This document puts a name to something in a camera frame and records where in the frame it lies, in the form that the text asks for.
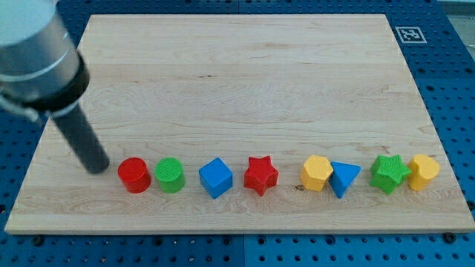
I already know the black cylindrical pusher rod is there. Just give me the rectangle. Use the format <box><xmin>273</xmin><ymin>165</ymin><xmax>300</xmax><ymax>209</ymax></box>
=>
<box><xmin>52</xmin><ymin>104</ymin><xmax>110</xmax><ymax>174</ymax></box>

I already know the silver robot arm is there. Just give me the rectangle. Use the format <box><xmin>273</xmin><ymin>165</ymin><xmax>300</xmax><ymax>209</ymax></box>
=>
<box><xmin>1</xmin><ymin>0</ymin><xmax>110</xmax><ymax>174</ymax></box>

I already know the blue cube block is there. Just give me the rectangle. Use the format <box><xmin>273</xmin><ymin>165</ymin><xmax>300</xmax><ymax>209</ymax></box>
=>
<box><xmin>198</xmin><ymin>158</ymin><xmax>233</xmax><ymax>199</ymax></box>

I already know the red cylinder block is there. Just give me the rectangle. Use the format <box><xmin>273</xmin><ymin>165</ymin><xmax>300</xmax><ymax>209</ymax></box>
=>
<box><xmin>117</xmin><ymin>157</ymin><xmax>151</xmax><ymax>194</ymax></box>

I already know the green cylinder block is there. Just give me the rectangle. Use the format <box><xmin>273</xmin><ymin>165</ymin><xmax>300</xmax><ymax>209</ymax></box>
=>
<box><xmin>154</xmin><ymin>157</ymin><xmax>185</xmax><ymax>194</ymax></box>

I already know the light wooden board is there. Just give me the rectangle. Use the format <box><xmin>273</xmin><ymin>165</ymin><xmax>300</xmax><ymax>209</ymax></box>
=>
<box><xmin>5</xmin><ymin>14</ymin><xmax>474</xmax><ymax>235</ymax></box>

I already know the red star block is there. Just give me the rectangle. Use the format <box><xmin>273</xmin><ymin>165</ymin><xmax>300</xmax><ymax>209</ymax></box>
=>
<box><xmin>243</xmin><ymin>156</ymin><xmax>279</xmax><ymax>197</ymax></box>

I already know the yellow hexagon block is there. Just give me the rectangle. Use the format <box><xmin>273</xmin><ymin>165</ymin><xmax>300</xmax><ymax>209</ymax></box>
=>
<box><xmin>300</xmin><ymin>155</ymin><xmax>333</xmax><ymax>191</ymax></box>

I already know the blue triangle block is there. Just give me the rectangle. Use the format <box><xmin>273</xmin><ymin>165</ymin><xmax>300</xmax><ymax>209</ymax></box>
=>
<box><xmin>329</xmin><ymin>161</ymin><xmax>361</xmax><ymax>199</ymax></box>

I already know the green star block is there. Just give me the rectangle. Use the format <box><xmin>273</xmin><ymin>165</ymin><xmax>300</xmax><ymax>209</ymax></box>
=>
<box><xmin>370</xmin><ymin>154</ymin><xmax>412</xmax><ymax>195</ymax></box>

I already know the white fiducial marker tag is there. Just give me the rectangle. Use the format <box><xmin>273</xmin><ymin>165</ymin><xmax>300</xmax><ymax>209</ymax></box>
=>
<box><xmin>396</xmin><ymin>26</ymin><xmax>427</xmax><ymax>44</ymax></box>

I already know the yellow heart block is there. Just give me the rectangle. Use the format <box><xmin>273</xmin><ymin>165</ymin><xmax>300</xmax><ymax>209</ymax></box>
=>
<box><xmin>407</xmin><ymin>154</ymin><xmax>440</xmax><ymax>191</ymax></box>

